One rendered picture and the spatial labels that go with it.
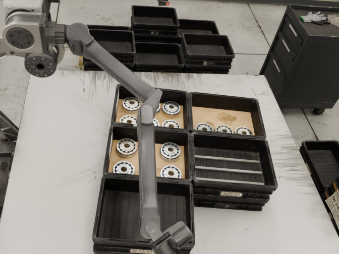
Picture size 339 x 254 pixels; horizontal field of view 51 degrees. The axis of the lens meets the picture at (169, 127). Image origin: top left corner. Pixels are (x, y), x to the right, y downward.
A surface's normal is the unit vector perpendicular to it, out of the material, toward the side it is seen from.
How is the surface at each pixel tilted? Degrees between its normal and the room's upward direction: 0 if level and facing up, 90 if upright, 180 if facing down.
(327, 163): 0
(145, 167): 20
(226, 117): 0
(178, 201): 0
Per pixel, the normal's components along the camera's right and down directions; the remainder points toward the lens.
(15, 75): 0.14, -0.66
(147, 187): 0.11, -0.37
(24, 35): 0.12, 0.75
